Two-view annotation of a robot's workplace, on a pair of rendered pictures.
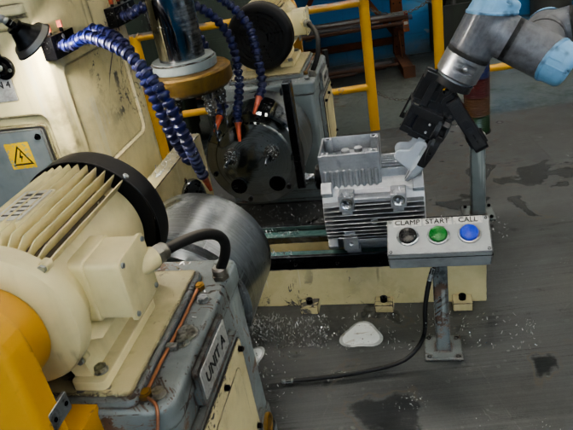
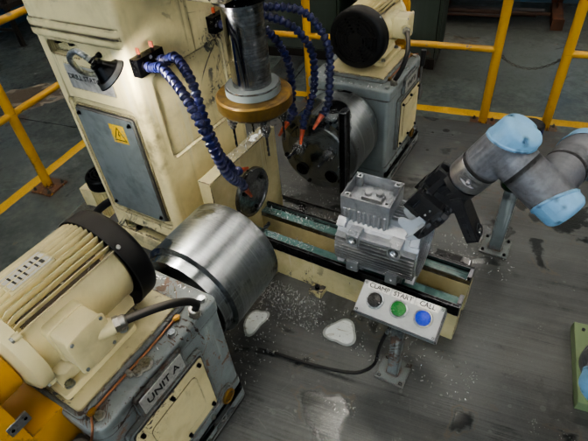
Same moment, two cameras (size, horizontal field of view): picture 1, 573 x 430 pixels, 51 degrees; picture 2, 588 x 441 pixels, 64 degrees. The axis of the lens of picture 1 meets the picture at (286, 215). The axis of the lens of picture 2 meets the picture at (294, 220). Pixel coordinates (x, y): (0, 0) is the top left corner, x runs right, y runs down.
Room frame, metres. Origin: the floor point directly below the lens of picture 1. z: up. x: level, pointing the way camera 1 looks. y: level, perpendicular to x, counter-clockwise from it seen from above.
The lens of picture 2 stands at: (0.27, -0.26, 1.83)
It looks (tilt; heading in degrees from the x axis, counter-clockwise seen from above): 42 degrees down; 20
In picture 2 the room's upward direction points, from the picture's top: 6 degrees counter-clockwise
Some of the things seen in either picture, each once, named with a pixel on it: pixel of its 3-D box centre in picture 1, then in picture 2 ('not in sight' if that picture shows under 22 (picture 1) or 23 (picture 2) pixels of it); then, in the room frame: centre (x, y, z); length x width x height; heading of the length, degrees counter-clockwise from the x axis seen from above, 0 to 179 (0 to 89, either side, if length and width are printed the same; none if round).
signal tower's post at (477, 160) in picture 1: (477, 139); (511, 192); (1.36, -0.49, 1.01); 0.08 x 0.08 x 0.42; 76
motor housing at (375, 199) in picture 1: (375, 200); (386, 234); (1.13, -0.19, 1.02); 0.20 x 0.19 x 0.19; 77
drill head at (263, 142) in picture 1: (263, 141); (334, 133); (1.52, 0.02, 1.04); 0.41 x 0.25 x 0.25; 166
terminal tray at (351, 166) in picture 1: (350, 160); (372, 200); (1.13, -0.15, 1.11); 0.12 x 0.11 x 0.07; 77
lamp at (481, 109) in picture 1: (477, 104); not in sight; (1.36, -0.49, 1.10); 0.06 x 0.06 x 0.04
